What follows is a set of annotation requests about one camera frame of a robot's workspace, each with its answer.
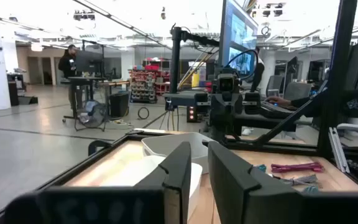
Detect white plastic bin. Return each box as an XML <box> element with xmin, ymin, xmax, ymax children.
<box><xmin>103</xmin><ymin>154</ymin><xmax>203</xmax><ymax>220</ymax></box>

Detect person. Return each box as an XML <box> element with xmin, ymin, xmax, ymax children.
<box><xmin>57</xmin><ymin>44</ymin><xmax>84</xmax><ymax>110</ymax></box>
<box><xmin>264</xmin><ymin>82</ymin><xmax>358</xmax><ymax>119</ymax></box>

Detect black computer monitor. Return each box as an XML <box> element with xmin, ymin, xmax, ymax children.
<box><xmin>75</xmin><ymin>49</ymin><xmax>105</xmax><ymax>75</ymax></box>

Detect black floor box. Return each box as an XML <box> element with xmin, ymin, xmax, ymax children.
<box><xmin>109</xmin><ymin>91</ymin><xmax>131</xmax><ymax>119</ymax></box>

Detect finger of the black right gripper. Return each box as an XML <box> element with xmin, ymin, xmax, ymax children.
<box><xmin>210</xmin><ymin>123</ymin><xmax>227</xmax><ymax>142</ymax></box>
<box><xmin>227</xmin><ymin>123</ymin><xmax>244</xmax><ymax>138</ymax></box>

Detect black cable ring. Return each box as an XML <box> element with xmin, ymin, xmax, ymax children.
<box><xmin>137</xmin><ymin>106</ymin><xmax>150</xmax><ymax>121</ymax></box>

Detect black stand pole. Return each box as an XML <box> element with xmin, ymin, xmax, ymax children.
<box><xmin>169</xmin><ymin>26</ymin><xmax>220</xmax><ymax>94</ymax></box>

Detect black floor fan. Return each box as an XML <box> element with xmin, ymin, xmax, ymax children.
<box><xmin>74</xmin><ymin>99</ymin><xmax>108</xmax><ymax>132</ymax></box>

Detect black desk beam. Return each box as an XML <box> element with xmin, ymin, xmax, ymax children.
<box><xmin>233</xmin><ymin>113</ymin><xmax>297</xmax><ymax>133</ymax></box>

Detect pink braided USB cable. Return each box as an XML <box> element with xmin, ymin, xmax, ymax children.
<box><xmin>270</xmin><ymin>161</ymin><xmax>324</xmax><ymax>174</ymax></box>

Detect black standing desk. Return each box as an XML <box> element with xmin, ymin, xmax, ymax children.
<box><xmin>60</xmin><ymin>76</ymin><xmax>108</xmax><ymax>124</ymax></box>

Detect red parts shelf rack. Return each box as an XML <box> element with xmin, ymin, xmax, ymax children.
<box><xmin>129</xmin><ymin>57</ymin><xmax>171</xmax><ymax>104</ymax></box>

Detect large display screen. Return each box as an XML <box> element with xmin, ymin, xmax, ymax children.
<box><xmin>218</xmin><ymin>0</ymin><xmax>259</xmax><ymax>77</ymax></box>

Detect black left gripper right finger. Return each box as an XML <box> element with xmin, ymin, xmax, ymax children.
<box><xmin>207</xmin><ymin>141</ymin><xmax>303</xmax><ymax>224</ymax></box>

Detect grey office chair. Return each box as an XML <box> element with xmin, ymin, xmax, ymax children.
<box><xmin>283</xmin><ymin>81</ymin><xmax>313</xmax><ymax>102</ymax></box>

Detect grey plastic bin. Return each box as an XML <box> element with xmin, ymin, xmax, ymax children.
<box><xmin>140</xmin><ymin>131</ymin><xmax>214</xmax><ymax>175</ymax></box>

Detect silver aluminium extrusion bars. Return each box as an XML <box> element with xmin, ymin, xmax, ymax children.
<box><xmin>328</xmin><ymin>126</ymin><xmax>351</xmax><ymax>174</ymax></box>

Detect black keyboard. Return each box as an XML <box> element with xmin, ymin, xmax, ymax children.
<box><xmin>260</xmin><ymin>101</ymin><xmax>295</xmax><ymax>119</ymax></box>

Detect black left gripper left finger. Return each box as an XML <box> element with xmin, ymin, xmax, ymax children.
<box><xmin>134</xmin><ymin>141</ymin><xmax>193</xmax><ymax>224</ymax></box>

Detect grey stand base plate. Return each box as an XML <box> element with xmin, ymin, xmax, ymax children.
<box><xmin>163</xmin><ymin>90</ymin><xmax>210</xmax><ymax>108</ymax></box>

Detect black clamp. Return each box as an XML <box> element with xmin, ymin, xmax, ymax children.
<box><xmin>88</xmin><ymin>139</ymin><xmax>113</xmax><ymax>156</ymax></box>

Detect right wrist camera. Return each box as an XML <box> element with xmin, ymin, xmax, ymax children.
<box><xmin>217</xmin><ymin>73</ymin><xmax>241</xmax><ymax>94</ymax></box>

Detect grey braided USB cable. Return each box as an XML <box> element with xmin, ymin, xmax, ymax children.
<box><xmin>277</xmin><ymin>174</ymin><xmax>320</xmax><ymax>187</ymax></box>

